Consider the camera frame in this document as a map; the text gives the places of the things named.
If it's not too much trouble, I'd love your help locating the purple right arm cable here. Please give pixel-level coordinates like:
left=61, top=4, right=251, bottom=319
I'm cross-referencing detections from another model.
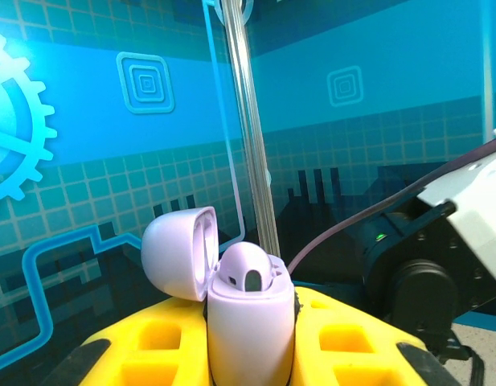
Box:
left=286, top=138, right=496, bottom=274

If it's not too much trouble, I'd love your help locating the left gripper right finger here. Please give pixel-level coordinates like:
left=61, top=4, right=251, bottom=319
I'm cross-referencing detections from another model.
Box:
left=290, top=285, right=462, bottom=386

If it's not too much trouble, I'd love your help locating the aluminium frame post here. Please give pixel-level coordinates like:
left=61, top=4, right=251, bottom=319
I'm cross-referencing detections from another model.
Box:
left=219, top=0, right=281, bottom=258

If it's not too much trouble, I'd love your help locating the purple wireless earbud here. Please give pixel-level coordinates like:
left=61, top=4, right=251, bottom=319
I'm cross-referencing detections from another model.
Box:
left=218, top=240, right=273, bottom=294

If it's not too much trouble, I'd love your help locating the purple earbud charging case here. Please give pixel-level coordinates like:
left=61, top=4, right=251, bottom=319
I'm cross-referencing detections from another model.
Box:
left=140, top=206, right=297, bottom=386

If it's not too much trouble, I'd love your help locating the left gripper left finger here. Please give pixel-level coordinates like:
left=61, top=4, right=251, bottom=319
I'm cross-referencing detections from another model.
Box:
left=41, top=296, right=211, bottom=386

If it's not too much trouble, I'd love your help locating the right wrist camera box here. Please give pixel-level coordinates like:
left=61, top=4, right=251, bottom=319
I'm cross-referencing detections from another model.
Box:
left=415, top=126, right=496, bottom=279

